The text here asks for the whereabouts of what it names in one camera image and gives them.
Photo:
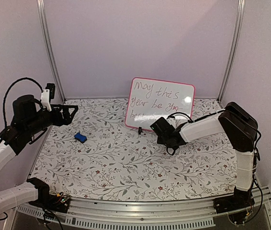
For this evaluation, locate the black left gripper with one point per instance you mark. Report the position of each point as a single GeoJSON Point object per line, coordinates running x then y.
{"type": "Point", "coordinates": [66, 119]}

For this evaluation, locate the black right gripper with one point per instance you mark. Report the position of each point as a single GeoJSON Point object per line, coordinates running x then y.
{"type": "Point", "coordinates": [159, 140]}

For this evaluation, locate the blue whiteboard eraser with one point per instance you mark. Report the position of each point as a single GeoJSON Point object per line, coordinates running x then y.
{"type": "Point", "coordinates": [81, 138]}

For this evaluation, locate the pink framed whiteboard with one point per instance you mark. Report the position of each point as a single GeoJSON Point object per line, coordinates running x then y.
{"type": "Point", "coordinates": [151, 99]}

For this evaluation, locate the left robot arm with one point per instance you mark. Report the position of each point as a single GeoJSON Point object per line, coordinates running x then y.
{"type": "Point", "coordinates": [12, 142]}

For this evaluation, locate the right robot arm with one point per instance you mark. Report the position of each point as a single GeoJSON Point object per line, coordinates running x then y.
{"type": "Point", "coordinates": [241, 130]}

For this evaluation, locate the black stand foot left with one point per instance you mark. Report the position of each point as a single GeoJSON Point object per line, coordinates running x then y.
{"type": "Point", "coordinates": [140, 130]}

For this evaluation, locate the floral table mat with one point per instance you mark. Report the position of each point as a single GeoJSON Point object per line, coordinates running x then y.
{"type": "Point", "coordinates": [116, 163]}

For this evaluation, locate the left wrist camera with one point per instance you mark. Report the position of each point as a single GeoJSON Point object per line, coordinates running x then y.
{"type": "Point", "coordinates": [47, 95]}

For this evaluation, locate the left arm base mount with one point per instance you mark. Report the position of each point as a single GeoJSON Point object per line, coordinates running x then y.
{"type": "Point", "coordinates": [57, 203]}

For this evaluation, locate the front aluminium rail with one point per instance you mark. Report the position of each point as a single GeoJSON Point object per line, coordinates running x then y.
{"type": "Point", "coordinates": [194, 214]}

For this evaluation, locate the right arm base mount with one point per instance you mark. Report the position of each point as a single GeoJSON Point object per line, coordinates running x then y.
{"type": "Point", "coordinates": [238, 208]}

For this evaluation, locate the left aluminium frame post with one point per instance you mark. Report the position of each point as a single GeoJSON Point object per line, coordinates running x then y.
{"type": "Point", "coordinates": [49, 49]}

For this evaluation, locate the aluminium frame post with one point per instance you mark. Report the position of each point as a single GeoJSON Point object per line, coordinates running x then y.
{"type": "Point", "coordinates": [49, 49]}
{"type": "Point", "coordinates": [233, 48]}

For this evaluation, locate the right aluminium frame post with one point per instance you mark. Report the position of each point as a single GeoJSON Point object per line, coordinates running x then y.
{"type": "Point", "coordinates": [233, 48]}

